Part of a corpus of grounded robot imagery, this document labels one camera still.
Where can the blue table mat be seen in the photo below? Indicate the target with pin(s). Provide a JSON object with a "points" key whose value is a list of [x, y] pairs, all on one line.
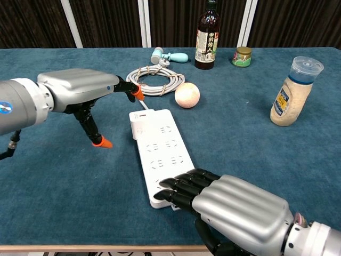
{"points": [[239, 149]]}

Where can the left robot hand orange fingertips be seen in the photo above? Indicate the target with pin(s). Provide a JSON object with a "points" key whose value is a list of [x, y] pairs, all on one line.
{"points": [[77, 85]]}

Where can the wooden ball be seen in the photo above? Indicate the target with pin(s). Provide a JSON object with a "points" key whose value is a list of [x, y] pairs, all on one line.
{"points": [[187, 95]]}

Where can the white power strip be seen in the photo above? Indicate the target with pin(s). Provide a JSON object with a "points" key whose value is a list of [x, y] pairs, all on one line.
{"points": [[165, 152]]}

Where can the small jar gold lid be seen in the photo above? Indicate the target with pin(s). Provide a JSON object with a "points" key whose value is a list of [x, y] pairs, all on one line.
{"points": [[242, 57]]}

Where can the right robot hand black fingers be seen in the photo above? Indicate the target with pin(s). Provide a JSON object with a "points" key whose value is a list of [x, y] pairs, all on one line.
{"points": [[239, 208]]}

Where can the white charger block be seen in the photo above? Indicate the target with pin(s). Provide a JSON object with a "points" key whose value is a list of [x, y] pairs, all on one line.
{"points": [[141, 126]]}

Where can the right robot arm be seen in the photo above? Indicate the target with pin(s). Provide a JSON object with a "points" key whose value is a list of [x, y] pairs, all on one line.
{"points": [[317, 240]]}

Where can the seasoning bottle clear cap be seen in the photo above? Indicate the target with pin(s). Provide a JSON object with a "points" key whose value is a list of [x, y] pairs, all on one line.
{"points": [[290, 101]]}

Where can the teal massage hammer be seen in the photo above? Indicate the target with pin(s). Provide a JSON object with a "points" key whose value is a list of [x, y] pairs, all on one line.
{"points": [[177, 56]]}

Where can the white partition post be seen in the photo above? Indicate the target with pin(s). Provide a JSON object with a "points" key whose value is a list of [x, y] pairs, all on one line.
{"points": [[71, 24], [247, 24], [144, 24]]}

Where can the dark glass bottle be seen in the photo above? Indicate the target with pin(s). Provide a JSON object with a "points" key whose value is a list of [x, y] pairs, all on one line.
{"points": [[206, 45]]}

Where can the dark ribbed partition panel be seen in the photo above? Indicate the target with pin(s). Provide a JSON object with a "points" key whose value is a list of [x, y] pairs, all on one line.
{"points": [[106, 24], [298, 24], [173, 24], [32, 24]]}

